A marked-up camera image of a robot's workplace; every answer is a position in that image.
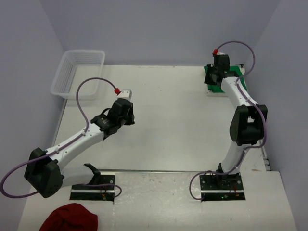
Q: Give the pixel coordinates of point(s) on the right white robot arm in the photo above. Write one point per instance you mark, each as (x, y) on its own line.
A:
(247, 125)

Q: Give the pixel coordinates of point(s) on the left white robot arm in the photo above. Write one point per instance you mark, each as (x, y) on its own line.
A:
(47, 170)

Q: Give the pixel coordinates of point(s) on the red t shirt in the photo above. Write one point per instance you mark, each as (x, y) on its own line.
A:
(70, 217)

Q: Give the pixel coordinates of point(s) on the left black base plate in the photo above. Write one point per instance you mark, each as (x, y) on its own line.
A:
(104, 193)

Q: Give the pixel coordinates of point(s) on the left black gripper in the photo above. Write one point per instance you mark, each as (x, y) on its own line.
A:
(131, 120)

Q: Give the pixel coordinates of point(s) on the folded white t shirt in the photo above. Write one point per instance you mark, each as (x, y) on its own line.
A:
(234, 71)

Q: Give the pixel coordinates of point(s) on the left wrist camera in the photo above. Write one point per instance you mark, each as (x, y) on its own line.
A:
(124, 94)

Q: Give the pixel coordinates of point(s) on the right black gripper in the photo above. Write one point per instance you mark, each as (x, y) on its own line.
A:
(207, 80)

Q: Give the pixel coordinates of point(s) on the white plastic basket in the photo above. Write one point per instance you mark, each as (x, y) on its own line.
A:
(75, 67)

